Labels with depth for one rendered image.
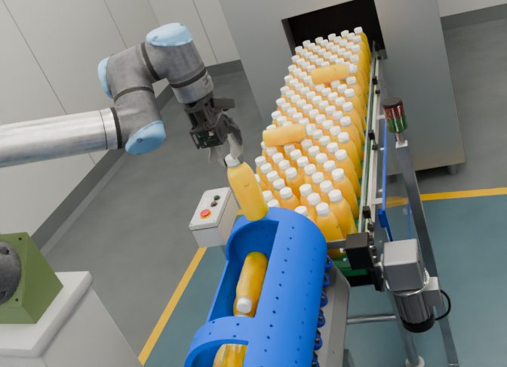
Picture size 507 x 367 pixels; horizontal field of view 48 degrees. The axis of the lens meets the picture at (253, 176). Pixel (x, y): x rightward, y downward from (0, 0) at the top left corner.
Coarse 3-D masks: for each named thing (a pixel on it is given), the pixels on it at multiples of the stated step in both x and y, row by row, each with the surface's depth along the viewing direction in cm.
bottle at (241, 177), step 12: (228, 168) 146; (240, 168) 145; (240, 180) 145; (252, 180) 146; (240, 192) 147; (252, 192) 147; (240, 204) 150; (252, 204) 148; (264, 204) 151; (252, 216) 150; (264, 216) 151
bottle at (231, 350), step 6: (228, 348) 129; (234, 348) 128; (240, 348) 128; (246, 348) 128; (228, 354) 127; (234, 354) 126; (240, 354) 127; (222, 360) 127; (228, 360) 125; (234, 360) 125; (240, 360) 125; (222, 366) 125; (228, 366) 124; (234, 366) 124; (240, 366) 124
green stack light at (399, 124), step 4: (404, 116) 182; (388, 120) 183; (392, 120) 182; (396, 120) 181; (400, 120) 181; (404, 120) 183; (388, 124) 184; (392, 124) 182; (396, 124) 182; (400, 124) 182; (404, 124) 183; (388, 128) 186; (392, 128) 183; (396, 128) 183; (400, 128) 183; (404, 128) 183; (392, 132) 184; (396, 132) 184
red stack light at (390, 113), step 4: (400, 104) 180; (384, 108) 181; (392, 108) 179; (396, 108) 179; (400, 108) 180; (384, 112) 182; (388, 112) 181; (392, 112) 180; (396, 112) 180; (400, 112) 180; (404, 112) 182; (388, 116) 182; (392, 116) 181; (396, 116) 181; (400, 116) 181
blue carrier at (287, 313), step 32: (256, 224) 163; (288, 224) 154; (288, 256) 144; (320, 256) 154; (224, 288) 160; (288, 288) 136; (320, 288) 149; (224, 320) 128; (256, 320) 126; (288, 320) 129; (192, 352) 128; (256, 352) 120; (288, 352) 124
